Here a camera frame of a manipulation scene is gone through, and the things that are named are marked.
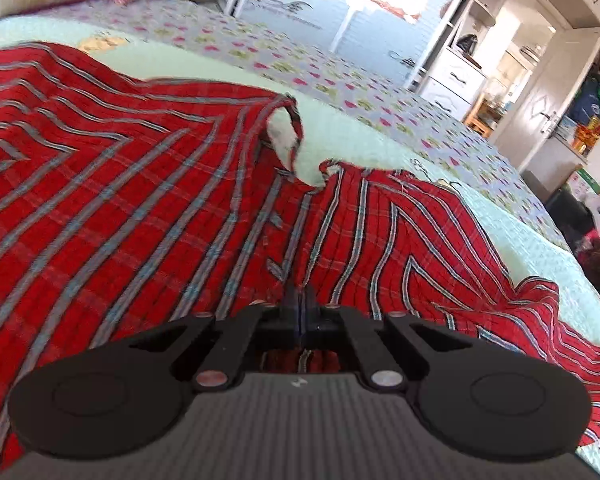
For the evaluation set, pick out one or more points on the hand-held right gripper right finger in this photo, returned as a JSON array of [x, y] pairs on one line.
[[322, 332]]

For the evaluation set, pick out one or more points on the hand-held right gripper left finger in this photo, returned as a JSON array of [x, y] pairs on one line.
[[280, 332]]

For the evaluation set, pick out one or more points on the red plaid dress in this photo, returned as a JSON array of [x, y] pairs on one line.
[[130, 210]]

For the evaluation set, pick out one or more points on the green quilted bee bedspread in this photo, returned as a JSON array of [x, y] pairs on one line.
[[360, 145]]

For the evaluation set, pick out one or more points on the black bag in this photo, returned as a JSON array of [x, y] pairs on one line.
[[570, 215]]

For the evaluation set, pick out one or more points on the white drawer cabinet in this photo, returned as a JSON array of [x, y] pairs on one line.
[[455, 80]]

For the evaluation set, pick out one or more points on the sliding door wardrobe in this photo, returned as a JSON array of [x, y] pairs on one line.
[[330, 10]]

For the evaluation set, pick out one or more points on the white door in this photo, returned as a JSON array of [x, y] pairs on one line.
[[545, 90]]

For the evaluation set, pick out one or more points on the pink notice poster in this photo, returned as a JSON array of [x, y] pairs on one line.
[[392, 7]]

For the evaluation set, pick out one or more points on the shelf with colourful bags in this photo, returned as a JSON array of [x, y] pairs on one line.
[[590, 110]]

